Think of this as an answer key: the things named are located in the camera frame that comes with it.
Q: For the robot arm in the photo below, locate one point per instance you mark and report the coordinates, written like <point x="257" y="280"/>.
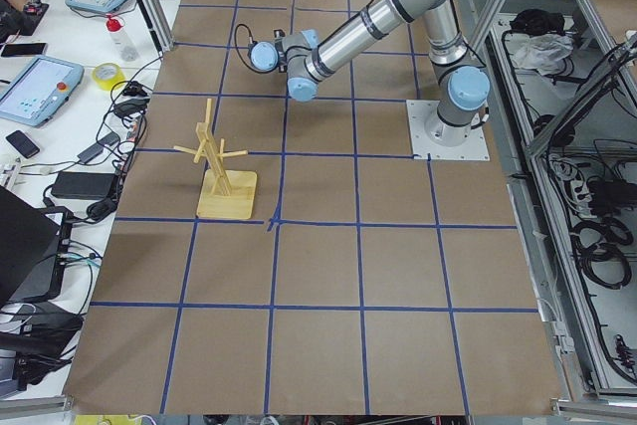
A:
<point x="307" y="60"/>

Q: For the wooden cup rack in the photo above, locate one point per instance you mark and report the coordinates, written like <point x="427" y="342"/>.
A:
<point x="225" y="194"/>

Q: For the clear bottle red cap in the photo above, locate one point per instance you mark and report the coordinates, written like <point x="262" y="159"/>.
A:
<point x="126" y="49"/>

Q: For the yellow tape roll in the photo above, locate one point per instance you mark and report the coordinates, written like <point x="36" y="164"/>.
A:
<point x="108" y="76"/>

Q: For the black power adapter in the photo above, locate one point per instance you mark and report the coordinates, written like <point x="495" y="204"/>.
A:
<point x="83" y="185"/>

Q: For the black laptop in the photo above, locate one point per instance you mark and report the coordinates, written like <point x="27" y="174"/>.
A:
<point x="33" y="242"/>

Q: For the near teach pendant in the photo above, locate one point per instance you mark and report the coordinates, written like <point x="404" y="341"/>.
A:
<point x="39" y="90"/>

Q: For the black smartphone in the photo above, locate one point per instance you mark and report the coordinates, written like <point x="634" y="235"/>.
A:
<point x="25" y="146"/>

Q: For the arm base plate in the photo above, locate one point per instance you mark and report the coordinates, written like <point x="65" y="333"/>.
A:
<point x="432" y="139"/>

